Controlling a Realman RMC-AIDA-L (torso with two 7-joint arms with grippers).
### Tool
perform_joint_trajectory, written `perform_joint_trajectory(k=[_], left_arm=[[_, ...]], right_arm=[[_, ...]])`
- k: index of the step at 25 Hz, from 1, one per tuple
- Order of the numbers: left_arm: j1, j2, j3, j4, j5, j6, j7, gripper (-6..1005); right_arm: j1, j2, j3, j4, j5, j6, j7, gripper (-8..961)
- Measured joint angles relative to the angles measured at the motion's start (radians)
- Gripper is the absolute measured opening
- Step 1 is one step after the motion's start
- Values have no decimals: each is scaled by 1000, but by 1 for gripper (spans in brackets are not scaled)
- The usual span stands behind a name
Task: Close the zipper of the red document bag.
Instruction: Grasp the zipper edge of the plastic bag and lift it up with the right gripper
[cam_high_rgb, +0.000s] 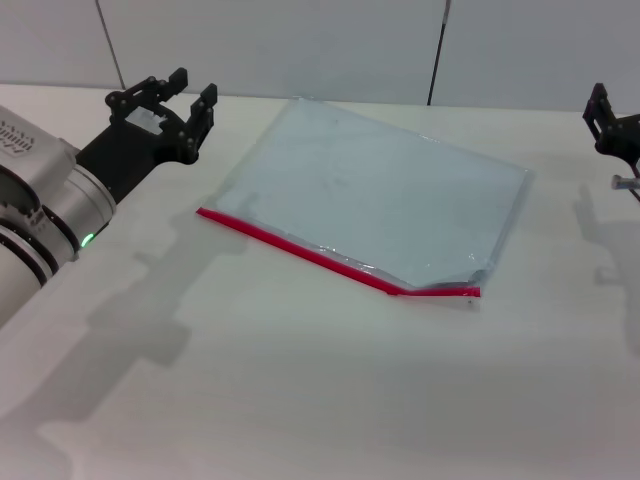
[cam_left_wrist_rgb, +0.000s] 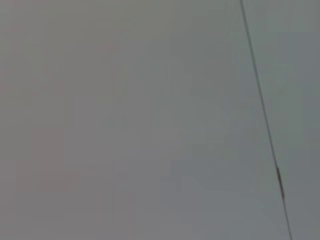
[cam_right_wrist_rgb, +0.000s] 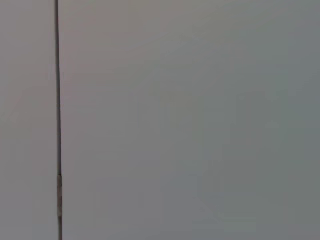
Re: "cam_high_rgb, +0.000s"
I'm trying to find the torn white tape label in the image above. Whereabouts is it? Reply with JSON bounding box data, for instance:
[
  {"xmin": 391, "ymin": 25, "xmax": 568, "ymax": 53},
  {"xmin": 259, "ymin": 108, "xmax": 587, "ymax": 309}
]
[{"xmin": 131, "ymin": 110, "xmax": 169, "ymax": 133}]

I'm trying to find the clear document bag red zip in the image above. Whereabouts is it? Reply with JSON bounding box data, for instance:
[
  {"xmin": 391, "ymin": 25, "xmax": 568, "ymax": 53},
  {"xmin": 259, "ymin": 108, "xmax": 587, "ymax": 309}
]
[{"xmin": 195, "ymin": 96, "xmax": 532, "ymax": 300}]

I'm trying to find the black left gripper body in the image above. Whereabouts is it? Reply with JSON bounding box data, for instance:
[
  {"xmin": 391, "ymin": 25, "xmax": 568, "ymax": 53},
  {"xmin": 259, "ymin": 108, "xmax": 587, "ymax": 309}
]
[{"xmin": 74, "ymin": 102, "xmax": 188, "ymax": 204}]

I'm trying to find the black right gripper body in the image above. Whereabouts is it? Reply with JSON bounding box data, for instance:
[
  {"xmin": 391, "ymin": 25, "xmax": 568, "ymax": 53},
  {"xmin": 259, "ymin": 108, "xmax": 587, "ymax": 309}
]
[{"xmin": 595, "ymin": 113, "xmax": 640, "ymax": 166}]

